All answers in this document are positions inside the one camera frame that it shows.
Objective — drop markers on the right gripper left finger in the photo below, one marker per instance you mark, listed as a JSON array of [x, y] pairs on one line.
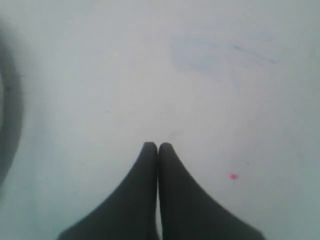
[[129, 213]]

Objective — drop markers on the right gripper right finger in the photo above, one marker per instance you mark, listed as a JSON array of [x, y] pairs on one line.
[[188, 212]]

